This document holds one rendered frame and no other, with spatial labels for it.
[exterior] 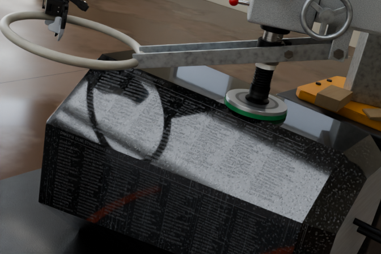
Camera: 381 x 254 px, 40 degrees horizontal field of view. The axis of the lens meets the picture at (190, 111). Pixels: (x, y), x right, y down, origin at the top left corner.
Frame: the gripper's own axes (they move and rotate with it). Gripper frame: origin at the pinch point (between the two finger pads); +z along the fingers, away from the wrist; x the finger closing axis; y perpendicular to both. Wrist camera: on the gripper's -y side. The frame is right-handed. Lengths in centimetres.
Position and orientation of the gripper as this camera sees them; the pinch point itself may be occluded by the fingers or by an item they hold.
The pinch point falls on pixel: (59, 35)
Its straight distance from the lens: 207.3
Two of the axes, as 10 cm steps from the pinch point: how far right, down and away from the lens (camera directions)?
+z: -2.5, 9.0, 3.6
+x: 4.0, 4.4, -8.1
